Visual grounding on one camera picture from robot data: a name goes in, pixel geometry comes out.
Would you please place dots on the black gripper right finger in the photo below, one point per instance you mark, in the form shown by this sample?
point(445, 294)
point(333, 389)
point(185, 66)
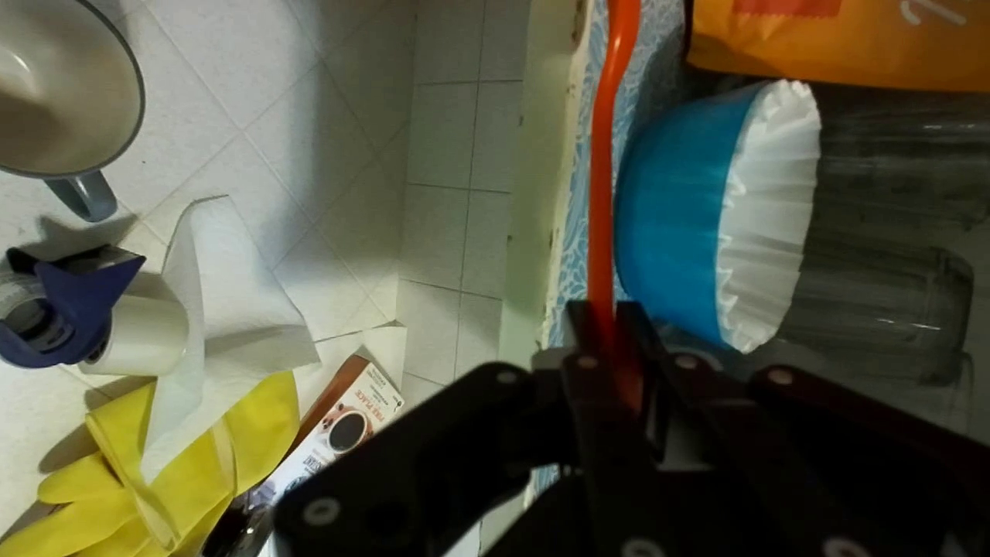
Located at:
point(806, 466)

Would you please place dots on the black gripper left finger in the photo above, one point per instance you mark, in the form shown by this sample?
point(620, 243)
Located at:
point(495, 466)

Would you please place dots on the orange plastic spoon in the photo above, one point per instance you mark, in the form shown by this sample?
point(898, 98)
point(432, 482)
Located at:
point(602, 206)

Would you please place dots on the red white booklet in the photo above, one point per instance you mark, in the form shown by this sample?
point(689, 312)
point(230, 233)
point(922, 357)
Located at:
point(357, 420)

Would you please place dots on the clear glass jar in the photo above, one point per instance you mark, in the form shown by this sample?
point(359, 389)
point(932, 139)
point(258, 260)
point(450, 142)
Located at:
point(885, 258)

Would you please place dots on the yellow rubber gloves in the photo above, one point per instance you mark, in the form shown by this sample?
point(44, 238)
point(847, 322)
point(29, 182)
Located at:
point(250, 434)

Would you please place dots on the white coffee filter stack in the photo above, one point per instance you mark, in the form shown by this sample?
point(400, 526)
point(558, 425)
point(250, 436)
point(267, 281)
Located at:
point(767, 206)

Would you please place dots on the blue plastic bowl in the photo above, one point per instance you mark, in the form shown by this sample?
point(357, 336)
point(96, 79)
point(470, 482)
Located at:
point(669, 206)

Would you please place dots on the white paper roll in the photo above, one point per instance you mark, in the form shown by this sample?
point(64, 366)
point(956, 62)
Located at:
point(143, 336)

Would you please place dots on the orange food package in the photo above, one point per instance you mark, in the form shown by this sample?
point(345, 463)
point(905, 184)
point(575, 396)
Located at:
point(823, 50)

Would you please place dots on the blue white small mug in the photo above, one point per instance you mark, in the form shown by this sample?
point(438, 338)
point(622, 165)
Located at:
point(71, 299)

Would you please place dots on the grey ceramic mug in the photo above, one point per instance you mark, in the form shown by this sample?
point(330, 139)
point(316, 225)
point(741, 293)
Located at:
point(64, 82)

